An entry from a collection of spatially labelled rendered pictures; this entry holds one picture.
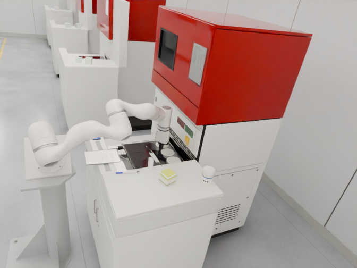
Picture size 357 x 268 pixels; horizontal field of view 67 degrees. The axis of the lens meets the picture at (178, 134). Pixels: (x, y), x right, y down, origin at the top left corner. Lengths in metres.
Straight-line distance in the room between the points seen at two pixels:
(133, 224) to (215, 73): 0.93
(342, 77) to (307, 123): 0.55
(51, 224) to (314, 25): 2.81
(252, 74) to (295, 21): 1.52
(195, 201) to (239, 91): 0.73
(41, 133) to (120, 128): 0.38
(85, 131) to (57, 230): 0.96
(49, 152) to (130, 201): 0.47
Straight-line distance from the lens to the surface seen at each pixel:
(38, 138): 1.47
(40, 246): 2.43
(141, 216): 1.41
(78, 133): 1.44
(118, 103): 1.46
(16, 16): 9.47
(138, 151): 1.93
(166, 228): 1.57
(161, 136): 1.89
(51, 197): 1.97
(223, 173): 2.06
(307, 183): 3.13
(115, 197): 1.47
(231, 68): 1.63
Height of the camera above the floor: 1.97
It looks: 29 degrees down
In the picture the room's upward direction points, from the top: 9 degrees clockwise
